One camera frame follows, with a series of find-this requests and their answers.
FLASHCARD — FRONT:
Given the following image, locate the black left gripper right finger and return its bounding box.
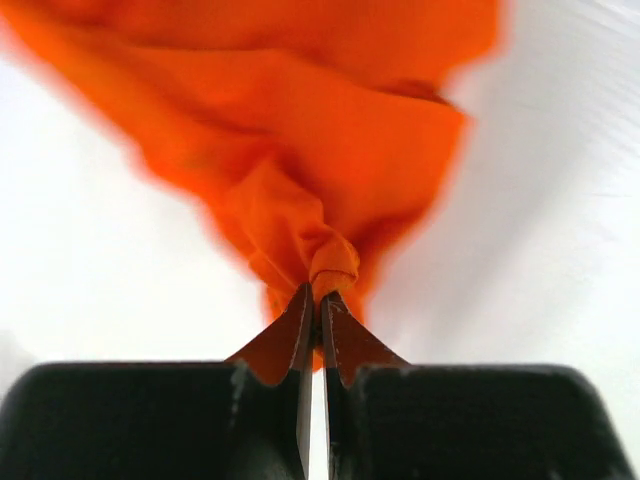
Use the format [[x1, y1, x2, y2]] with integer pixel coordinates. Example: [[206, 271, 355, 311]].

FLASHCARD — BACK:
[[319, 292, 409, 479]]

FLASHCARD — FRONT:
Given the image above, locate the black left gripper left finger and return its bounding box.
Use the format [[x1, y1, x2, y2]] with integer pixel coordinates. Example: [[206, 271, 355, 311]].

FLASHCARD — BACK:
[[226, 284, 314, 479]]

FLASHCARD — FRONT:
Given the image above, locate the orange t-shirt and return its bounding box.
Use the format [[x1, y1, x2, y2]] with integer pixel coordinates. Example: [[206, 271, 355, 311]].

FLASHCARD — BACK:
[[0, 0, 511, 374]]

